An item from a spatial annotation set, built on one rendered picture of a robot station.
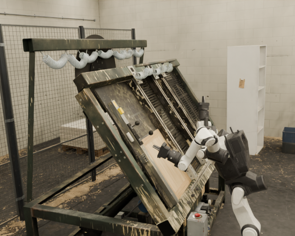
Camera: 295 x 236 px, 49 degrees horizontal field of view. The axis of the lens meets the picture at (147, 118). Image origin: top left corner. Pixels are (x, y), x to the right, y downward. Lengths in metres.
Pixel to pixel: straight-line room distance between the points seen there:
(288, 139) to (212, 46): 2.80
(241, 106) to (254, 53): 1.00
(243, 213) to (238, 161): 0.46
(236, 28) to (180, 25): 1.38
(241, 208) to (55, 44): 1.99
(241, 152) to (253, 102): 3.85
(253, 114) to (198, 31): 2.71
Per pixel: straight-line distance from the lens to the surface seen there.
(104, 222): 2.68
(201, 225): 2.36
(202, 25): 8.09
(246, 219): 2.83
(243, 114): 6.46
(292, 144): 6.78
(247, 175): 2.69
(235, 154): 2.58
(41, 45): 2.71
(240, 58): 6.35
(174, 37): 8.38
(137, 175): 2.36
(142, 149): 2.56
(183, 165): 2.29
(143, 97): 3.00
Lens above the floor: 2.09
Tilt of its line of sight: 12 degrees down
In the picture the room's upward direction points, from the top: 3 degrees counter-clockwise
